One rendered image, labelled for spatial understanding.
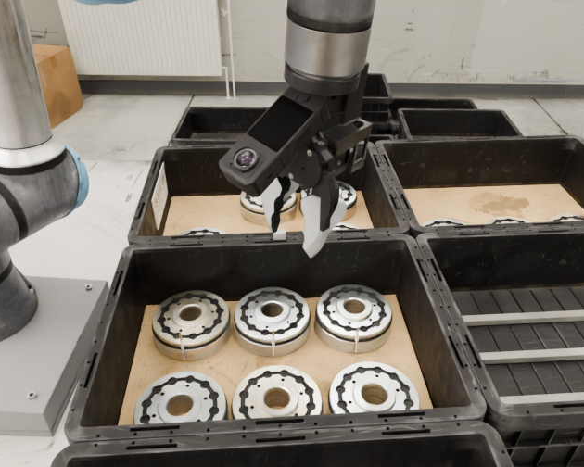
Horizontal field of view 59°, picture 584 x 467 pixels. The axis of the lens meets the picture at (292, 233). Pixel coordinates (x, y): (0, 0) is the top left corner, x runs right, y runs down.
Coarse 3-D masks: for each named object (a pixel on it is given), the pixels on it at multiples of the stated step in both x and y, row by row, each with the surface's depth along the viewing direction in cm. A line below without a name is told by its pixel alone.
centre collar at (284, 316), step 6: (264, 300) 71; (270, 300) 71; (276, 300) 71; (282, 300) 71; (258, 306) 70; (264, 306) 71; (282, 306) 70; (288, 306) 70; (258, 312) 69; (282, 312) 69; (288, 312) 69; (258, 318) 68; (264, 318) 68; (270, 318) 68; (276, 318) 68; (282, 318) 68; (270, 324) 68
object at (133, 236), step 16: (368, 144) 96; (160, 160) 91; (384, 176) 86; (144, 192) 82; (384, 192) 83; (144, 208) 78; (400, 208) 78; (400, 224) 74; (128, 240) 72; (144, 240) 71; (160, 240) 71; (176, 240) 71; (192, 240) 71; (208, 240) 72
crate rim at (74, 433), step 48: (240, 240) 71; (288, 240) 71; (336, 240) 71; (384, 240) 72; (432, 288) 63; (96, 336) 57; (96, 432) 47; (144, 432) 47; (192, 432) 47; (240, 432) 47
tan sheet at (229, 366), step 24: (312, 312) 74; (144, 336) 70; (312, 336) 70; (408, 336) 70; (144, 360) 67; (168, 360) 67; (216, 360) 67; (240, 360) 67; (264, 360) 67; (288, 360) 67; (312, 360) 67; (336, 360) 67; (360, 360) 67; (384, 360) 67; (408, 360) 67; (144, 384) 64; (432, 408) 61
